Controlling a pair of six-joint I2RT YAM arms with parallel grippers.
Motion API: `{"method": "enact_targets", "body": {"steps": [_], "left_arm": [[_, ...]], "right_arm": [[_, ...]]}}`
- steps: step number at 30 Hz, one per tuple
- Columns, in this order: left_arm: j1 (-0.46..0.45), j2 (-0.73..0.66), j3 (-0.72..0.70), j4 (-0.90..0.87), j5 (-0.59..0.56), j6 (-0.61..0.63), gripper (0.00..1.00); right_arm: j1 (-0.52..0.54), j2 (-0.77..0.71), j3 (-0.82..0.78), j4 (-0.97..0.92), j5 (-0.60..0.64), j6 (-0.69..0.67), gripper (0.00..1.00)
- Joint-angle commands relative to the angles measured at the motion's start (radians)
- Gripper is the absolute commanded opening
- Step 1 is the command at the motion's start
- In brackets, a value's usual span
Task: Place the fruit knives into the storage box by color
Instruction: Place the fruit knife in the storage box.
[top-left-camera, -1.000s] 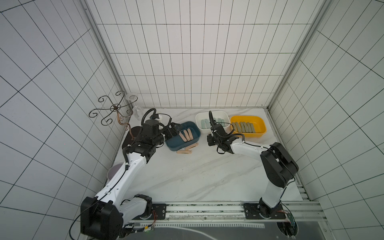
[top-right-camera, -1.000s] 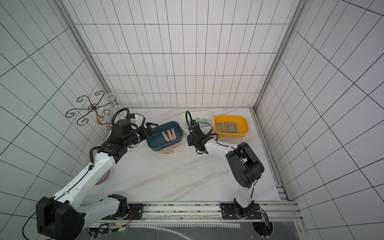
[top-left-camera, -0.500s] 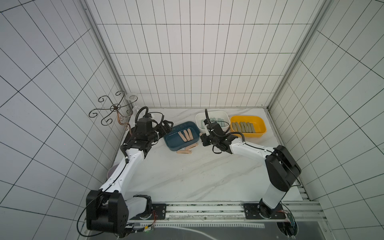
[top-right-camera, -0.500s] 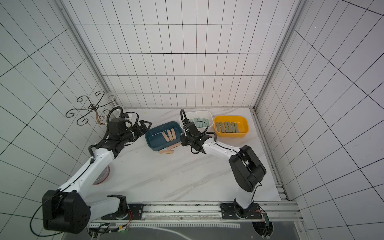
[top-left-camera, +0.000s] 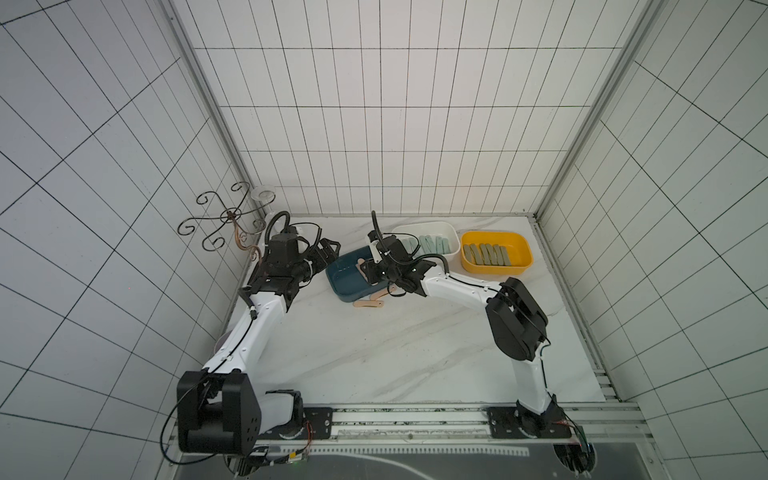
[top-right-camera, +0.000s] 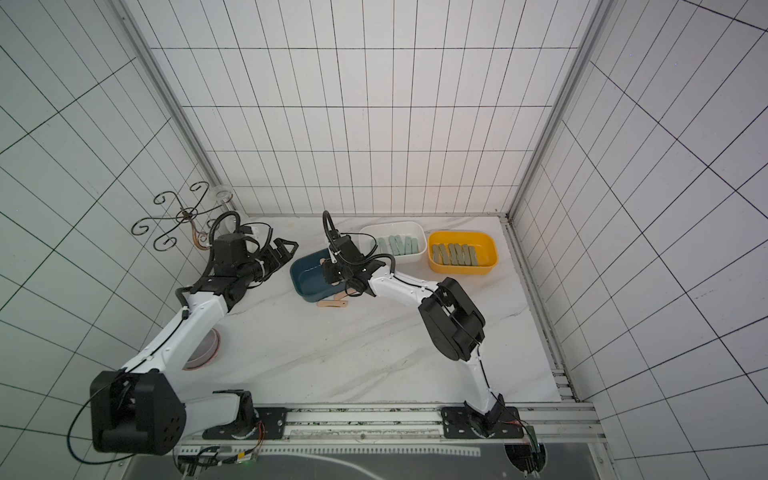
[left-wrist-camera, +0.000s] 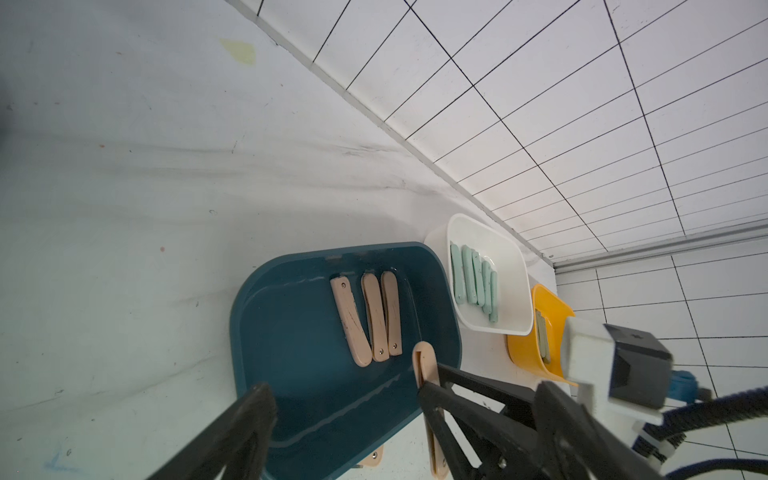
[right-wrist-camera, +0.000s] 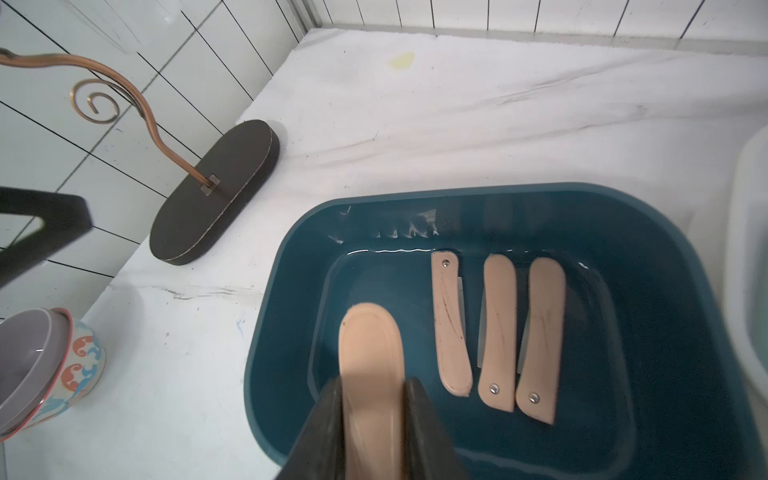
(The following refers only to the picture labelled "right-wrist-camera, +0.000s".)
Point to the dark teal storage box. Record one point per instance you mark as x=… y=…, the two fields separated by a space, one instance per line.
x=649 y=385

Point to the black oval rack base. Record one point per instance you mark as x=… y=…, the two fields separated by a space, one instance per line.
x=195 y=216

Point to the white storage box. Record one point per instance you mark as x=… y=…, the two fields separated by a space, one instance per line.
x=745 y=267

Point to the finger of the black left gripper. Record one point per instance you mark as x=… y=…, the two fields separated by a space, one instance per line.
x=65 y=218

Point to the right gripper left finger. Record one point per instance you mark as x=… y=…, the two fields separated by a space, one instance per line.
x=318 y=452

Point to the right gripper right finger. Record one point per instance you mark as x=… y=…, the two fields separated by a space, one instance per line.
x=430 y=453

